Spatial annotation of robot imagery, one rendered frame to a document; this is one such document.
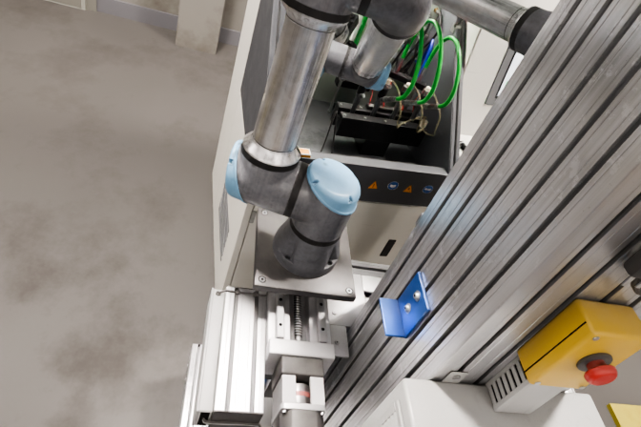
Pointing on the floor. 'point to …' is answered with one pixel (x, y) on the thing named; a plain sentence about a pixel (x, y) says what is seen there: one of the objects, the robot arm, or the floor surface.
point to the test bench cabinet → (229, 215)
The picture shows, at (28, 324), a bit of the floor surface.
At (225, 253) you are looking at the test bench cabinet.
